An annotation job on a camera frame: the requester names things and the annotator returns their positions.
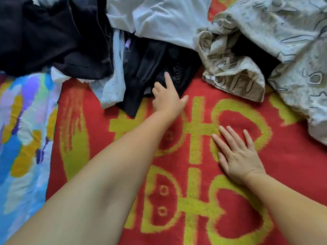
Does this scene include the person's left hand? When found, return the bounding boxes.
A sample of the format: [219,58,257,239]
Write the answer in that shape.
[151,72,190,125]

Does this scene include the person's right hand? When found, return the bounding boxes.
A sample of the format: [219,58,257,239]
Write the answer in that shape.
[211,125,267,186]

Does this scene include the pile of mixed clothes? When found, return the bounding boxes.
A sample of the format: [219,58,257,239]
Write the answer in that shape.
[0,0,327,146]

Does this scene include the person's right forearm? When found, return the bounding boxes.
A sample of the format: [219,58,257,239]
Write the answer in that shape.
[244,171,327,245]

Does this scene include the person's left forearm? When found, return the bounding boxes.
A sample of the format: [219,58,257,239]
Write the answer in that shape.
[5,111,177,245]

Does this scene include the red and yellow blanket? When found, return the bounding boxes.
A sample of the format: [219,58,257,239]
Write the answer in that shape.
[45,0,327,245]

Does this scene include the blue patterned pillow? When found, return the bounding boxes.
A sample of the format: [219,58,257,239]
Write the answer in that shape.
[0,71,63,245]

